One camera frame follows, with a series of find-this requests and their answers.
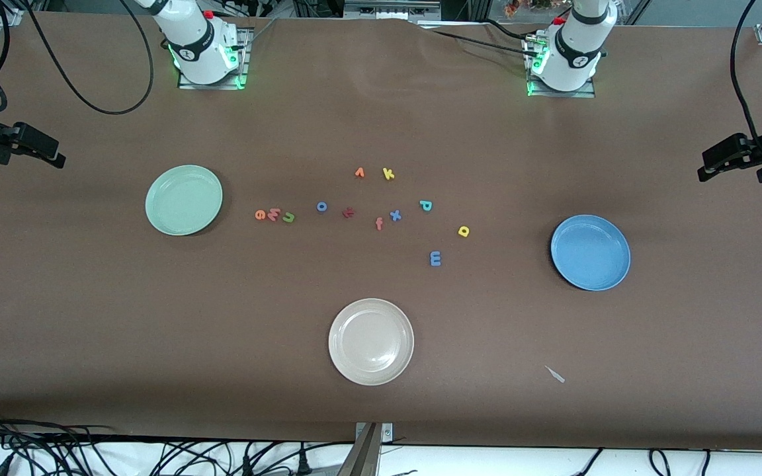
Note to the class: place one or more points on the orange plastic toys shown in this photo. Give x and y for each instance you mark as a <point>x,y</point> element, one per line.
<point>513,6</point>

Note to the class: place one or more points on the green plate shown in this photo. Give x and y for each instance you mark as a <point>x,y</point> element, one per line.
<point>182,198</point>

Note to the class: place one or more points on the blue plate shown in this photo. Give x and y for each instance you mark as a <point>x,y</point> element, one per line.
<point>589,254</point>

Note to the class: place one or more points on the yellow letter k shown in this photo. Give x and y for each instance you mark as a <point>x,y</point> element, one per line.
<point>387,174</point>

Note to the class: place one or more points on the grey metal camera post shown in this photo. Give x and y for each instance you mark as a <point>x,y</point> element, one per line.
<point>362,456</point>

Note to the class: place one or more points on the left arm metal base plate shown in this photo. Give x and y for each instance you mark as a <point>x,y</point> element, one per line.
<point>586,94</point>

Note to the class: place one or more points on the small metal bracket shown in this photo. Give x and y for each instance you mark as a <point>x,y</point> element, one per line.
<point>387,433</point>

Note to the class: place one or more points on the aluminium frame crossbar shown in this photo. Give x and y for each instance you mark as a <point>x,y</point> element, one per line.
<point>391,8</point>

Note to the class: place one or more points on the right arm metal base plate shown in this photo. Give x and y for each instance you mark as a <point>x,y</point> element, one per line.
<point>245,66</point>

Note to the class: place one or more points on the beige plate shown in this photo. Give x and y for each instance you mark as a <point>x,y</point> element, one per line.
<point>371,342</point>

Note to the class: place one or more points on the brown table cover sheet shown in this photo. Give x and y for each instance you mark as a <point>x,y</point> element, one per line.
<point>90,317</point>

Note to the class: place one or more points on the blue letter m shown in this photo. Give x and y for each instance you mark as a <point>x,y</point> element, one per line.
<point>432,258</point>

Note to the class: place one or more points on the red letter w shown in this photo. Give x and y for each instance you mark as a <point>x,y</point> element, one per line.
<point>274,213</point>

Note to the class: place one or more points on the white paper scrap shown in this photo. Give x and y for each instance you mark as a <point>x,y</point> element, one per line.
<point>556,375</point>

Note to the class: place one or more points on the teal letter p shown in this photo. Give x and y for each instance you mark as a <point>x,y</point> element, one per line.
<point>422,205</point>

